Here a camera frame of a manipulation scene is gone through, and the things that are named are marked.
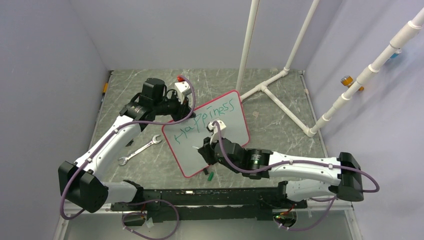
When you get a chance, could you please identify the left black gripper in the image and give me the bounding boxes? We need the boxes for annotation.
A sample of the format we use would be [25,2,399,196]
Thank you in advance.
[153,90,195,123]

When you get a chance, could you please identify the pink framed whiteboard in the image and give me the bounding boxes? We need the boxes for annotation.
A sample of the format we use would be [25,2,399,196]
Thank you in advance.
[161,90,250,178]

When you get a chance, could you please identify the green marker cap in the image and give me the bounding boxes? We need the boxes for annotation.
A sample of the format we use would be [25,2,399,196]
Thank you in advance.
[207,172,214,182]

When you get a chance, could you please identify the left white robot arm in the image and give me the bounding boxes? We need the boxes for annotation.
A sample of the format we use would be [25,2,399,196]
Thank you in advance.
[58,75,196,220]

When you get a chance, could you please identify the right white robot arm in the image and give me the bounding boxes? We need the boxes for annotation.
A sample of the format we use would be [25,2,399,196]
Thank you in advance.
[197,137,364,208]

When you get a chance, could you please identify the silver open-end wrench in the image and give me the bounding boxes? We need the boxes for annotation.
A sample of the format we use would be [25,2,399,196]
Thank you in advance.
[118,134,162,166]

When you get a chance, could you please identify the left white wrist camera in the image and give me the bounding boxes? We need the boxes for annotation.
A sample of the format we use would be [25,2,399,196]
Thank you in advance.
[174,75,193,103]

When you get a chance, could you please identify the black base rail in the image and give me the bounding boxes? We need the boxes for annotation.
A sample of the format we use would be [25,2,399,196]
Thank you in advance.
[110,187,308,223]

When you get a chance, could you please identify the white PVC pipe frame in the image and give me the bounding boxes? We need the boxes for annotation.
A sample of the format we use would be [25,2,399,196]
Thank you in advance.
[235,0,341,137]

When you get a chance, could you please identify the aluminium extrusion rail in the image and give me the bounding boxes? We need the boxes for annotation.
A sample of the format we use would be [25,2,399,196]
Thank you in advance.
[63,200,112,215]

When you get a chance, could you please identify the orange wall knob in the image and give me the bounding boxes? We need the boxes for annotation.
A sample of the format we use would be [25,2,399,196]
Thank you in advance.
[340,75,354,88]

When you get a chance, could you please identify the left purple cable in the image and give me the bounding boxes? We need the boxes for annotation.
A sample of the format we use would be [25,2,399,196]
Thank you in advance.
[59,75,197,240]

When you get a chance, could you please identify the blue wall knob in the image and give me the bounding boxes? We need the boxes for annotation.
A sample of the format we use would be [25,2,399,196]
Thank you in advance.
[390,48,402,59]

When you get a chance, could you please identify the white diagonal pipe rail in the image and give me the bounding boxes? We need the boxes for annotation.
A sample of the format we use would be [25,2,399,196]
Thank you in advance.
[307,9,424,137]

